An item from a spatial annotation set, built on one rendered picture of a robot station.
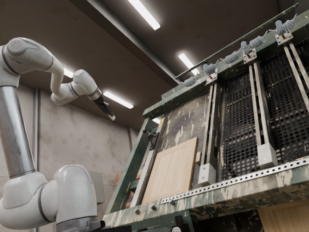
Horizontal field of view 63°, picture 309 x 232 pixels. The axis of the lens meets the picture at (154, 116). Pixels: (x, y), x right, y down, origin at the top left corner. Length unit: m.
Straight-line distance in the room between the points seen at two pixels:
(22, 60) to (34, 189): 0.51
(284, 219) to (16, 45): 1.41
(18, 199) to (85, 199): 0.26
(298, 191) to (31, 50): 1.21
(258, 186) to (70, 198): 0.78
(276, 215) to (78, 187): 0.95
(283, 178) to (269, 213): 0.31
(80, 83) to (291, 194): 1.26
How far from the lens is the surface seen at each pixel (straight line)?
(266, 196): 1.23
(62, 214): 1.04
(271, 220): 1.47
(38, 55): 1.17
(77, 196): 1.02
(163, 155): 1.92
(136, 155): 2.23
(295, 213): 1.44
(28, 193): 1.12
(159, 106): 2.47
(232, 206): 1.31
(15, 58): 1.16
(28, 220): 1.14
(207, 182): 1.38
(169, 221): 1.45
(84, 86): 1.64
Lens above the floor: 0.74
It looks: 24 degrees up
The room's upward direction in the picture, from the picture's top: 11 degrees counter-clockwise
